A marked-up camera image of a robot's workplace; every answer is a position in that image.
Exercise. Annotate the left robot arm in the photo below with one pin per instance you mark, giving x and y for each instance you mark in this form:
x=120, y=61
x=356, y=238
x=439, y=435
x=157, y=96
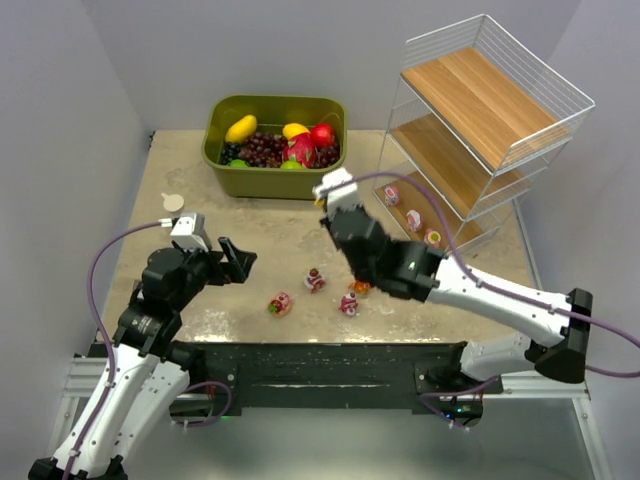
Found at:
x=146, y=368

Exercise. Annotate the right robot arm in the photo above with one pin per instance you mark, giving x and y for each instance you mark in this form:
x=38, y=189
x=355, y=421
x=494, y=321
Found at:
x=551, y=330

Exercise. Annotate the pink toy white belly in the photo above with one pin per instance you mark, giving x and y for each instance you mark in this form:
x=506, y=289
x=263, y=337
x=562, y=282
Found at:
x=414, y=220

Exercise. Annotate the olive green plastic bin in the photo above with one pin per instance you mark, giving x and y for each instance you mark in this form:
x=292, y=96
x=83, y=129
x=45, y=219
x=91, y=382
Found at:
x=272, y=112

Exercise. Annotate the orange fox toy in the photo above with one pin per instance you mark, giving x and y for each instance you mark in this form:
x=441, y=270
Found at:
x=360, y=287

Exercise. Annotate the pink bear strawberry toy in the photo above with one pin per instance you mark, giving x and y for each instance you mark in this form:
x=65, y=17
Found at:
x=280, y=304

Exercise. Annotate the grey bottle beige cap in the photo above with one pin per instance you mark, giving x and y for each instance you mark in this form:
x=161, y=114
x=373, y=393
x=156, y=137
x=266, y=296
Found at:
x=173, y=203

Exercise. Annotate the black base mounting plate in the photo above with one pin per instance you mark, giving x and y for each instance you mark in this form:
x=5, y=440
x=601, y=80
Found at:
x=233, y=377

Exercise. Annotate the dark blue grape bunch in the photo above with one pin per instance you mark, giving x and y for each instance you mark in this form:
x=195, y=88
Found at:
x=229, y=152

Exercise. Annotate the red apple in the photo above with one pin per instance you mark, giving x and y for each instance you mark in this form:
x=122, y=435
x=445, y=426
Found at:
x=323, y=135

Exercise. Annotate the pink toy blue trim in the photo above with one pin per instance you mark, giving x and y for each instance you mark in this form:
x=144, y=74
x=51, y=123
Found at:
x=391, y=195

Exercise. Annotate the pink red bear toy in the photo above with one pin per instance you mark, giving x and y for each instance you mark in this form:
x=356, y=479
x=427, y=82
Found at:
x=348, y=304

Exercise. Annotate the pink dragon fruit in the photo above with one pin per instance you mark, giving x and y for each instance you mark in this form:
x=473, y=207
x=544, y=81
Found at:
x=300, y=149

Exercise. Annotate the green pear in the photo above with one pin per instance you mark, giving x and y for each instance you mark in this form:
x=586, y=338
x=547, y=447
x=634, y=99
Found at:
x=292, y=165

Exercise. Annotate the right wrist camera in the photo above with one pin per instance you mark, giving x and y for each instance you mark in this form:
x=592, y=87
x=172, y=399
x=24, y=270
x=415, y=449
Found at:
x=337, y=189

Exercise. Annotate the pink toy green top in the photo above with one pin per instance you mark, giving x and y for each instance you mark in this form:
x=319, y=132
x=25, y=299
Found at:
x=433, y=238

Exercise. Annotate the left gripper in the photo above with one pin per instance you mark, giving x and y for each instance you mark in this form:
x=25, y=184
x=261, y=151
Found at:
x=223, y=265

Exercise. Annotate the white wire wooden shelf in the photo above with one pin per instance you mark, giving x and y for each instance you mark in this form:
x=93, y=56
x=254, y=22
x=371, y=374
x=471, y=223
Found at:
x=476, y=119

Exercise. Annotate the pink strawberry cake toy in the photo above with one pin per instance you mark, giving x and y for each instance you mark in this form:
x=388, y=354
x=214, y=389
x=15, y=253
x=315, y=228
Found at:
x=314, y=281

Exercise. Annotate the yellow lemon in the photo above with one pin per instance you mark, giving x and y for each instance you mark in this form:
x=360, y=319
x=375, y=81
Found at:
x=291, y=130

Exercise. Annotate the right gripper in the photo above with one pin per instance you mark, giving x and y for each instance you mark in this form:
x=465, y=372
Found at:
x=341, y=226

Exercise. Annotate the purple grape bunch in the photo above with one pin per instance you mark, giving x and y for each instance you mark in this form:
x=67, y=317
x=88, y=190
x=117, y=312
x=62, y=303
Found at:
x=264, y=150

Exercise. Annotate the yellow mango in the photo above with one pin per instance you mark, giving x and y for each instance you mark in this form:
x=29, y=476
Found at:
x=241, y=130

